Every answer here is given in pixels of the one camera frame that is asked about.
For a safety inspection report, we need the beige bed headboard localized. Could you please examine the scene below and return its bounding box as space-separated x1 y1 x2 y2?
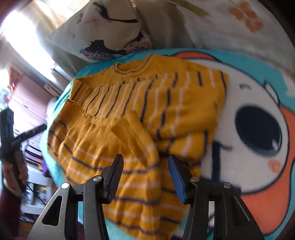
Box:
55 1 194 73

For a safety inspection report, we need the teal cartoon fleece blanket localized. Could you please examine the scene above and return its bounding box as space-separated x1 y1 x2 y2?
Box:
40 49 294 239

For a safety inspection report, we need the white floral leaf pillow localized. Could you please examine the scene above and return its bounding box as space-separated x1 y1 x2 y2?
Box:
171 1 294 75

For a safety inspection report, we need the unicorn face pillow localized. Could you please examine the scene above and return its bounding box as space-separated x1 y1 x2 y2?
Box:
46 1 154 63

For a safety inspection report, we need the person's left hand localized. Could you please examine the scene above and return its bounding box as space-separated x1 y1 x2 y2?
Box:
1 150 29 198

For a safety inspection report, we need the pink drawer cabinet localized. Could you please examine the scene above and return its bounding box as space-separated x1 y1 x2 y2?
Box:
8 67 56 169

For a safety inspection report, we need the yellow striped knit sweater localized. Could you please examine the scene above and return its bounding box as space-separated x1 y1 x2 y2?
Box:
47 54 230 239

